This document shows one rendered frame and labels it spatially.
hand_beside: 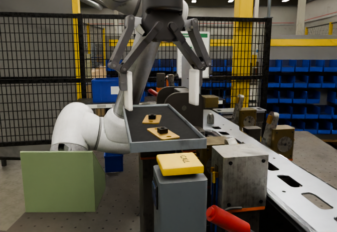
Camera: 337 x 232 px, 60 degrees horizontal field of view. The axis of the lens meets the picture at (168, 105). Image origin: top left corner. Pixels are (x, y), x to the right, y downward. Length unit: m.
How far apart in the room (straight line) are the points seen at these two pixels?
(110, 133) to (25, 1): 2.35
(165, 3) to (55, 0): 2.80
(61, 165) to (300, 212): 0.85
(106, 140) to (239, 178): 0.79
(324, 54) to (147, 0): 3.16
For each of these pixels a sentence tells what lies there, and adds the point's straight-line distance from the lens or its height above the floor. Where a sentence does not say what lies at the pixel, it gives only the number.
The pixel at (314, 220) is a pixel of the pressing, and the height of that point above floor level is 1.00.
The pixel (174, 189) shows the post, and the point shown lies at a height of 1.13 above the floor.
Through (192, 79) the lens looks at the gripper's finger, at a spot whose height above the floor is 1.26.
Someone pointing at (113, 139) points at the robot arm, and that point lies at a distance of 1.30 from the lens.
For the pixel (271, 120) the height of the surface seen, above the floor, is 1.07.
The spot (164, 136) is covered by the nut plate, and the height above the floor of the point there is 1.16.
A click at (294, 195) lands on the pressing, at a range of 0.75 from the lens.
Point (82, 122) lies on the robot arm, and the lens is 1.30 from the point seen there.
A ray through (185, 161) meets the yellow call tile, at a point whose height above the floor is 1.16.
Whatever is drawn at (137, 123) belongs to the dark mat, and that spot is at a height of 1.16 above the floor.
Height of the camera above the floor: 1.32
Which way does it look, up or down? 10 degrees down
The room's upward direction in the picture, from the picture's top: straight up
